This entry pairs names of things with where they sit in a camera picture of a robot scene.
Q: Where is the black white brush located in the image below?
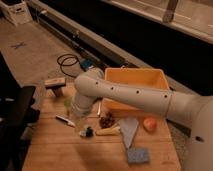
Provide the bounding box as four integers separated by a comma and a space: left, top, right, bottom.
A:
55, 115, 93, 138

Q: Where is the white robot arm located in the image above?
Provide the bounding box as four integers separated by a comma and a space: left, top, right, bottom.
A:
71, 68, 213, 171

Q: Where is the green plastic cup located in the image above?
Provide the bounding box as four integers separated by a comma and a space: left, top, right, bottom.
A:
64, 98, 71, 115

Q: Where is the metal spoon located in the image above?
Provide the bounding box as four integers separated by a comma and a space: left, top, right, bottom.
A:
97, 102, 101, 117

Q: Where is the blue black power device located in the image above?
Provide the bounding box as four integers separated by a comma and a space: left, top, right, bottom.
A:
79, 52, 104, 79

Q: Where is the brown pinecone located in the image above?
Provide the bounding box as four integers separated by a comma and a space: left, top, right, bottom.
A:
99, 113, 115, 129

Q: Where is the grey blue cloth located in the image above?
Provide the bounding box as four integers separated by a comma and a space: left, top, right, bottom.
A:
118, 118, 139, 148

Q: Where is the yellow plastic bin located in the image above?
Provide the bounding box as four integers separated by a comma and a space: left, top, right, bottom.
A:
100, 67, 171, 113

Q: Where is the wooden block stamp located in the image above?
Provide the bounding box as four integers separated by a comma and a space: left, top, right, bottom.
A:
44, 77, 66, 97

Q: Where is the orange toy peach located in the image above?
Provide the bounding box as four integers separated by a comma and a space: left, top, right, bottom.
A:
143, 117, 157, 132

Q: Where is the blue sponge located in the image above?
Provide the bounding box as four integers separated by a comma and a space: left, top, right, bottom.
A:
127, 148, 149, 164

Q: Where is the black chair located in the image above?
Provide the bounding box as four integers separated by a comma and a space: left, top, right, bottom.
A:
0, 52, 40, 171

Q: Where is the white cardboard box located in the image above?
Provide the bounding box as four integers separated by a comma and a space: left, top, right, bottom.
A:
0, 0, 32, 26

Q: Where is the black cable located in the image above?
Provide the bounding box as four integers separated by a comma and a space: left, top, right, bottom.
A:
56, 53, 93, 83

